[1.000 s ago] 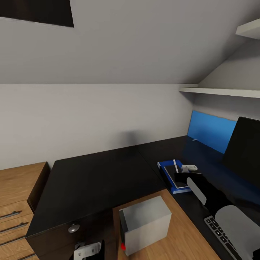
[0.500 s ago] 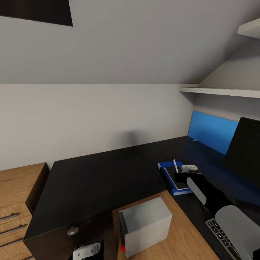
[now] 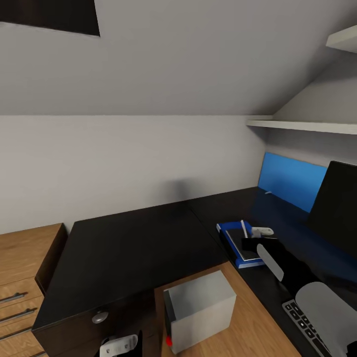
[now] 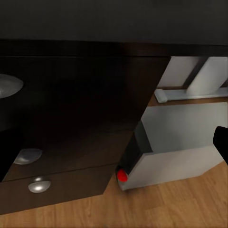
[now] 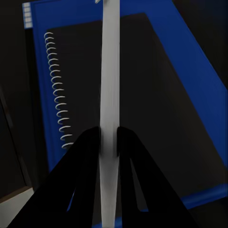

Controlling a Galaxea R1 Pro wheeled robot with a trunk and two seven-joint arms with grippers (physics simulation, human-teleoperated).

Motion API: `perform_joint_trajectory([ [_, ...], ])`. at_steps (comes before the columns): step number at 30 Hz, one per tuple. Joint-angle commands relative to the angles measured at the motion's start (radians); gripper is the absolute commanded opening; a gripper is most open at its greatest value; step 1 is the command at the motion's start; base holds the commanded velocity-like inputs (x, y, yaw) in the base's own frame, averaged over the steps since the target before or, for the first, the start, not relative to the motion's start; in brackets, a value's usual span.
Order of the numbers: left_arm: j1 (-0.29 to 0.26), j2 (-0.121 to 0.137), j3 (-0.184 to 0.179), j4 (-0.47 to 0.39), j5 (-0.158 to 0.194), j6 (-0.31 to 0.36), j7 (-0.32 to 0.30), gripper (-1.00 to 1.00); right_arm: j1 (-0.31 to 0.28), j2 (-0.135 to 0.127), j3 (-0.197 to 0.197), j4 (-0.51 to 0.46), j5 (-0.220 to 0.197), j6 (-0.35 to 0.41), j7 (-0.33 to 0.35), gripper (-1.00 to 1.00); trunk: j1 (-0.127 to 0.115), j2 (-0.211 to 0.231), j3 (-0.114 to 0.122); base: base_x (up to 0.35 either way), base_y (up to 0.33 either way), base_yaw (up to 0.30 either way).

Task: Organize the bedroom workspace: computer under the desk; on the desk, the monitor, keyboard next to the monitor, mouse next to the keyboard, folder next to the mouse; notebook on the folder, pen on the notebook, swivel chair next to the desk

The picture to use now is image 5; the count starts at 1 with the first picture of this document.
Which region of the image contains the folder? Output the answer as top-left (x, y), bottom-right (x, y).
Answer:
top-left (22, 0), bottom-right (228, 228)

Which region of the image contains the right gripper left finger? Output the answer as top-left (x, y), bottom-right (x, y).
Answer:
top-left (7, 126), bottom-right (99, 228)

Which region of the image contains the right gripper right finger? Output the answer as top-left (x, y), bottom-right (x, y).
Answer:
top-left (119, 126), bottom-right (199, 228)

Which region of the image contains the notebook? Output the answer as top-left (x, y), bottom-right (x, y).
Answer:
top-left (45, 12), bottom-right (228, 226)

